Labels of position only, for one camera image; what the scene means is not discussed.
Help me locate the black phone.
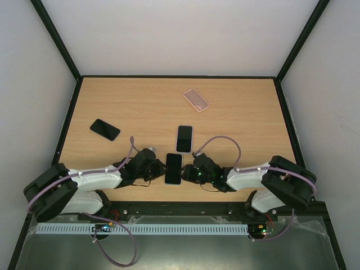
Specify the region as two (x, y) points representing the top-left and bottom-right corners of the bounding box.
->
(89, 119), (120, 141)

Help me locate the lavender phone case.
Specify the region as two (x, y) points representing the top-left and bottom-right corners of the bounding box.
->
(175, 125), (195, 154)

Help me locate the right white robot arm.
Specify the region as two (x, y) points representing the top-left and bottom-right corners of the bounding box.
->
(181, 154), (317, 221)

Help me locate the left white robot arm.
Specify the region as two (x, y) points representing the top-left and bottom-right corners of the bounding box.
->
(23, 148), (165, 223)

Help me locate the light blue cable duct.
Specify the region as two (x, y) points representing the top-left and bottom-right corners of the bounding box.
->
(35, 223), (248, 236)

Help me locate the pink phone case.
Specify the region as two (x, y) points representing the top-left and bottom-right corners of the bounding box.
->
(183, 88), (209, 113)

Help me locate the black frame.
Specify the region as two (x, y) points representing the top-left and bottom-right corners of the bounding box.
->
(6, 1), (347, 269)

